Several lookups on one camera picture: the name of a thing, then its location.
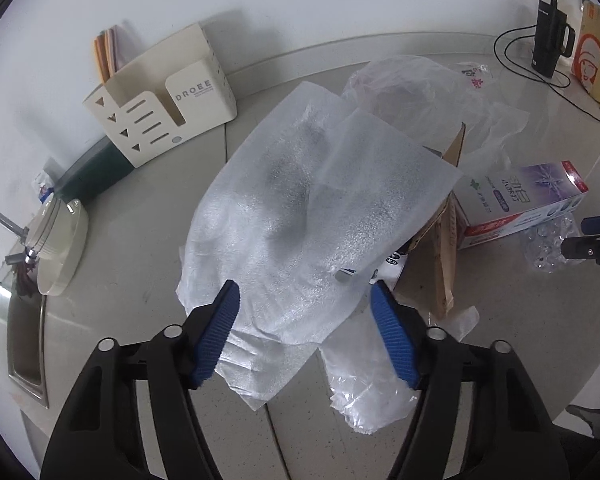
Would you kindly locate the small blue red packet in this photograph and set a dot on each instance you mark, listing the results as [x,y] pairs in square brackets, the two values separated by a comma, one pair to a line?
[44,187]

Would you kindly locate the metal faucet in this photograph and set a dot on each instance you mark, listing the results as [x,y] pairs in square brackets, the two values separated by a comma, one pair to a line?
[7,225]

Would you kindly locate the pink folder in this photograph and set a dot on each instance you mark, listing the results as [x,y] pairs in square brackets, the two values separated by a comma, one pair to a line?
[119,45]

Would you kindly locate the clear plastic bag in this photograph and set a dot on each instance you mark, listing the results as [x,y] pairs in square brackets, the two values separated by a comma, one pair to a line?
[367,392]

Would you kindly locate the dark green box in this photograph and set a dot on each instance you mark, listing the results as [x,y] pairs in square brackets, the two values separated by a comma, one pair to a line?
[92,175]

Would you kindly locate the purple white toothpaste box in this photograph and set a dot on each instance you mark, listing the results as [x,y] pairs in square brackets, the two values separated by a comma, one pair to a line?
[510,200]

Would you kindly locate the dark cloth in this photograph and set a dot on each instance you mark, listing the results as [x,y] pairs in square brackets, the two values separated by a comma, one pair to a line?
[25,282]

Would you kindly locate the white round dish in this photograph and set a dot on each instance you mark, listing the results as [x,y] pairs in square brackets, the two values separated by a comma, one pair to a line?
[65,255]

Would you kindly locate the round white lid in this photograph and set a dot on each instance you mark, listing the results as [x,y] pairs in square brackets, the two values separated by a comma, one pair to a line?
[45,225]

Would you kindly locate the small white printed box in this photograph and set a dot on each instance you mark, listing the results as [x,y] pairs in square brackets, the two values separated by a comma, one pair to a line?
[392,265]

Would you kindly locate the white thin plastic bag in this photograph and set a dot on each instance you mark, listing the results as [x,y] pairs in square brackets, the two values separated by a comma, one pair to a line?
[405,82]

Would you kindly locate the clear plastic wrapper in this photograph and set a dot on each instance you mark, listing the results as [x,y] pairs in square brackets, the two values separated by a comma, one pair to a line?
[545,246]

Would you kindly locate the orange folder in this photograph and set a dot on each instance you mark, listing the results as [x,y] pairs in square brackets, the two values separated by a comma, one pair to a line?
[101,60]

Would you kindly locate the brown cardboard box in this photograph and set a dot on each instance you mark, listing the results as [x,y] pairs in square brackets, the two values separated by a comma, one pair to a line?
[430,272]

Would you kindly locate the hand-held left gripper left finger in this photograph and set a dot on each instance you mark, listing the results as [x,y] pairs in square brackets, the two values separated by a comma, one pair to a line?
[214,337]

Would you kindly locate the white foam wrapping sheet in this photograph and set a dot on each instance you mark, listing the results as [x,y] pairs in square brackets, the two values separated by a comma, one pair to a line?
[380,175]
[240,240]

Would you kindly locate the cream desk organizer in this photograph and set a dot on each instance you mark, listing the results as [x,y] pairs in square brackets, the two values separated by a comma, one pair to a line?
[175,105]

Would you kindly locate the black charger device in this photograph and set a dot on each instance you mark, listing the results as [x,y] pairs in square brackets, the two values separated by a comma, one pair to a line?
[547,35]

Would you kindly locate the steel sink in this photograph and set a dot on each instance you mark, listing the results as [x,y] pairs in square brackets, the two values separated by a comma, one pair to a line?
[25,345]

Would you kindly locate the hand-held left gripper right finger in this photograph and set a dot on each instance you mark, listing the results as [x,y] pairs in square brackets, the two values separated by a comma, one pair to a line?
[395,342]

